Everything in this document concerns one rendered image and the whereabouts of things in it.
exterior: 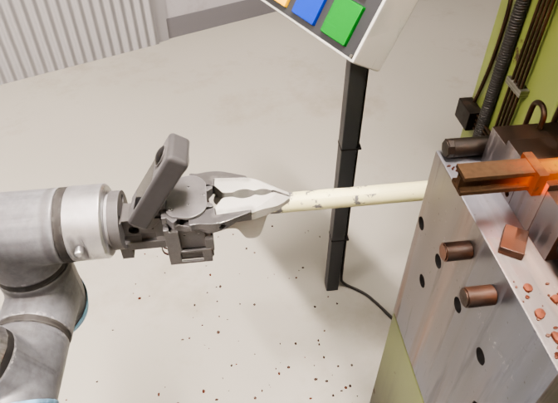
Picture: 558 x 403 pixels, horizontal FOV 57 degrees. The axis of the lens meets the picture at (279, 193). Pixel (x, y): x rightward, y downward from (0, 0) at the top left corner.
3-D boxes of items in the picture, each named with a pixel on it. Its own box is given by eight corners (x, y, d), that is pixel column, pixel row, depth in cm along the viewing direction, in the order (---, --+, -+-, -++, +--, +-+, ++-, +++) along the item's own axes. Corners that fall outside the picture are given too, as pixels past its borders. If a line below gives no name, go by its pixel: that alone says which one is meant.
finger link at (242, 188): (285, 206, 68) (215, 213, 67) (286, 172, 64) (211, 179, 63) (288, 223, 66) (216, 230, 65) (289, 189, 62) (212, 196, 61)
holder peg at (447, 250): (443, 266, 72) (447, 253, 70) (437, 251, 74) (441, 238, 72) (471, 262, 73) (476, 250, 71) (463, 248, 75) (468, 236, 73)
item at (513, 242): (502, 229, 69) (506, 223, 69) (526, 237, 68) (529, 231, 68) (496, 253, 66) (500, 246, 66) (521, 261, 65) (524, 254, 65)
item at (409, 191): (268, 220, 115) (268, 203, 111) (266, 204, 119) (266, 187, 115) (458, 203, 119) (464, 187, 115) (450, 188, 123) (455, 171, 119)
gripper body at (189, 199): (217, 218, 69) (124, 226, 68) (211, 169, 63) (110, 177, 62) (218, 262, 64) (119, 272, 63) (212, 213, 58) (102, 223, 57)
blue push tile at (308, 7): (311, 25, 100) (329, -13, 97) (290, 11, 105) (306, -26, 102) (317, 27, 101) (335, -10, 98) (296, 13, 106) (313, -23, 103)
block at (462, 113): (464, 130, 109) (469, 113, 106) (453, 115, 113) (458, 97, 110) (478, 130, 109) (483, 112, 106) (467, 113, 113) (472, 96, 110)
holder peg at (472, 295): (464, 312, 67) (470, 300, 65) (457, 295, 69) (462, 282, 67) (494, 309, 67) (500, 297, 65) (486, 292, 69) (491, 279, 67)
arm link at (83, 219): (69, 170, 62) (54, 229, 55) (111, 167, 62) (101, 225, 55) (88, 222, 68) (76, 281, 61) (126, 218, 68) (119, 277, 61)
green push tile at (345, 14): (342, 46, 94) (362, 6, 91) (319, 30, 98) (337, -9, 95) (349, 49, 95) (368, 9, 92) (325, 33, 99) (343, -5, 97)
